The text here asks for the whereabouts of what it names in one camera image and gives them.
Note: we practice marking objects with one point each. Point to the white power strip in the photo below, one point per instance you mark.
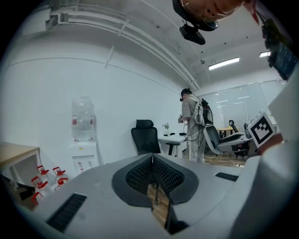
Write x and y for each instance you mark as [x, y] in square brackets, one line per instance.
[238, 165]

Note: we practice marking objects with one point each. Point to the ceiling light bar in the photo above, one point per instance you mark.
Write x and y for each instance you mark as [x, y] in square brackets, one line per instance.
[265, 54]
[223, 63]

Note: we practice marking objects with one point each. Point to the black chest-mounted screen device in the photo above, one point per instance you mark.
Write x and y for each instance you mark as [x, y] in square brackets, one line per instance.
[280, 51]

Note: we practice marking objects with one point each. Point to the light wood desk white legs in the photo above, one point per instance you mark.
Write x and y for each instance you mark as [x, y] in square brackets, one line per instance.
[16, 151]

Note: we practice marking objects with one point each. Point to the white ceiling pipes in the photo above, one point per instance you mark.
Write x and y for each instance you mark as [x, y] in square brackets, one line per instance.
[130, 30]

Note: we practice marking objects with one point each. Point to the white water dispenser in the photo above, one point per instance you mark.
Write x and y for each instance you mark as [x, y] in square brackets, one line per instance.
[83, 156]

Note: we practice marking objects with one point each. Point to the person's head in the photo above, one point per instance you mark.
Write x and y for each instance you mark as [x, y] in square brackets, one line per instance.
[210, 9]

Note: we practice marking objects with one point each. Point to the person's right forearm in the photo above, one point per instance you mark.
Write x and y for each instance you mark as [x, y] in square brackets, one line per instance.
[272, 143]

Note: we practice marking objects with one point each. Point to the black and red backpack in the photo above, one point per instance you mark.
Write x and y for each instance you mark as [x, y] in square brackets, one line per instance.
[207, 112]

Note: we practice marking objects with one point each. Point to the grey office chair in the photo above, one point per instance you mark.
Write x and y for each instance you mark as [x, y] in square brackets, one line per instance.
[224, 142]

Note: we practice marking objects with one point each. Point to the black head-mounted camera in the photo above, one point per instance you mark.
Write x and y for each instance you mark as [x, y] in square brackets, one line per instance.
[192, 35]

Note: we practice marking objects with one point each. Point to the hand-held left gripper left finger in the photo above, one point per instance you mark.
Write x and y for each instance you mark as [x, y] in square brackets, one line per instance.
[100, 200]

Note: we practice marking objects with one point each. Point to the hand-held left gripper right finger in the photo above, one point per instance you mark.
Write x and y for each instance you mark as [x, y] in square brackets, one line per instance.
[205, 200]

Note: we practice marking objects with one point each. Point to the round light wood table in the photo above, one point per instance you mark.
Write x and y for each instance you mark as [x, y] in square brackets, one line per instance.
[227, 129]

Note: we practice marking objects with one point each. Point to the small flower vase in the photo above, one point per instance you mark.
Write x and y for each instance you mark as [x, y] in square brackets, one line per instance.
[166, 128]

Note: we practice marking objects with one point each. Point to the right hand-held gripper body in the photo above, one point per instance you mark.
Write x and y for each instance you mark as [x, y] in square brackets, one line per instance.
[261, 130]

